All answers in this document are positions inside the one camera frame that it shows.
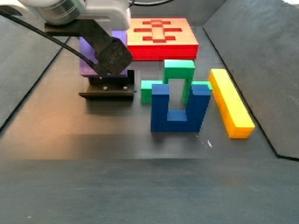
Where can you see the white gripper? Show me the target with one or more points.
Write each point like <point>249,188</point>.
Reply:
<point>111,13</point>

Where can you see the purple U-shaped block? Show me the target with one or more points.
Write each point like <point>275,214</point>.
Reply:
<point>88,52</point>

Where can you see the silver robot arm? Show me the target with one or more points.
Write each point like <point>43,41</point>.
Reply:
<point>58,12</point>

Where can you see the red puzzle board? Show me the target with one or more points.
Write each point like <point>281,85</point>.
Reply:
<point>162,39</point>

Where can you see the black fixture holder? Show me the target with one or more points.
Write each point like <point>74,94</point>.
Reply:
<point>112,87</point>

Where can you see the green stepped arch block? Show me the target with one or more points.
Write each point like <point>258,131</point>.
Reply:
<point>175,69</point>

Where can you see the blue U-shaped block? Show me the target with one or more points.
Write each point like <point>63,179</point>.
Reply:
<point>179,120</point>

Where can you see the yellow long bar block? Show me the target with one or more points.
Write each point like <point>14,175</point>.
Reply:
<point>234,112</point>

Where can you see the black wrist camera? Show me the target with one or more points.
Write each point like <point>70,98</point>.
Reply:
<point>111,53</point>

